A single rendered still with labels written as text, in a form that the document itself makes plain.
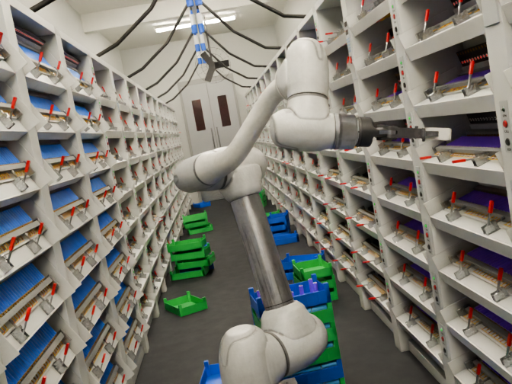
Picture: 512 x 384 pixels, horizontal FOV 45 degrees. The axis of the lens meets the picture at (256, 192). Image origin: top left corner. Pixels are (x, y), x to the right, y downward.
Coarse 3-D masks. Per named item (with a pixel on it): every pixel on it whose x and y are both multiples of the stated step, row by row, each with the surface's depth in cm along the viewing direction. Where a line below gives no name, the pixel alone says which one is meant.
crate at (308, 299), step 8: (312, 280) 269; (248, 288) 265; (296, 288) 270; (304, 288) 270; (320, 288) 265; (328, 288) 252; (256, 296) 267; (296, 296) 249; (304, 296) 250; (312, 296) 251; (320, 296) 251; (328, 296) 252; (256, 304) 250; (304, 304) 250; (312, 304) 251; (320, 304) 251; (256, 312) 255
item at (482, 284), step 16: (464, 240) 215; (448, 256) 215; (464, 256) 209; (480, 256) 203; (496, 256) 197; (448, 272) 210; (464, 272) 199; (480, 272) 197; (496, 272) 185; (464, 288) 194; (480, 288) 186; (496, 288) 181; (480, 304) 186; (496, 304) 172
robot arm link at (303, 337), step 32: (256, 160) 206; (224, 192) 204; (256, 192) 205; (256, 224) 202; (256, 256) 201; (288, 288) 202; (288, 320) 196; (320, 320) 206; (288, 352) 192; (320, 352) 201
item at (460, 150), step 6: (438, 150) 208; (444, 150) 202; (456, 150) 192; (462, 150) 187; (468, 150) 183; (474, 150) 178; (480, 150) 174; (486, 150) 171; (492, 150) 167; (498, 150) 164; (456, 156) 189; (462, 156) 184; (468, 156) 181; (474, 156) 177; (492, 156) 167
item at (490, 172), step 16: (464, 128) 212; (480, 128) 202; (432, 144) 212; (432, 160) 206; (448, 160) 194; (496, 160) 166; (448, 176) 193; (464, 176) 180; (480, 176) 168; (496, 176) 158
